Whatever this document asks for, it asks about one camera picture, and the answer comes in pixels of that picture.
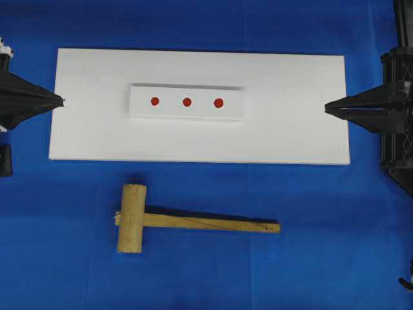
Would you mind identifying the black bracket left edge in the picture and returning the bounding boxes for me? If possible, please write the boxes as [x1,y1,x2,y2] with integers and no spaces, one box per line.
[0,145,12,177]

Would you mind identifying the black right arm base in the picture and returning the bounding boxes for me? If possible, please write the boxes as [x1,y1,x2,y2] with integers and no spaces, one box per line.
[394,1,412,195]

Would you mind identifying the large white foam board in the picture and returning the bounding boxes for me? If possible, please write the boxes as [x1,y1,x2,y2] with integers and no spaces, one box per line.
[49,48,350,165]

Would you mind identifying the small white raised block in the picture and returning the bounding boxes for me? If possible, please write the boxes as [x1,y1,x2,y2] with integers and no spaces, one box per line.
[129,85,245,121]

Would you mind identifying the wooden mallet hammer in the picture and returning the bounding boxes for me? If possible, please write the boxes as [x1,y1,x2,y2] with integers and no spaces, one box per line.
[114,184,281,254]

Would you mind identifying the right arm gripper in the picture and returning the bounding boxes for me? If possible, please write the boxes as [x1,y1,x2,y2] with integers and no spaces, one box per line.
[325,48,412,170]

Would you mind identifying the black clip bottom right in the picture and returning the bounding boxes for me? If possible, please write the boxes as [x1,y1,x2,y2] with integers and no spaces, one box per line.
[398,260,413,293]

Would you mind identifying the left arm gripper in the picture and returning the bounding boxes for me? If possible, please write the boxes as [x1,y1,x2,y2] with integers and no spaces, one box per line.
[0,37,64,130]

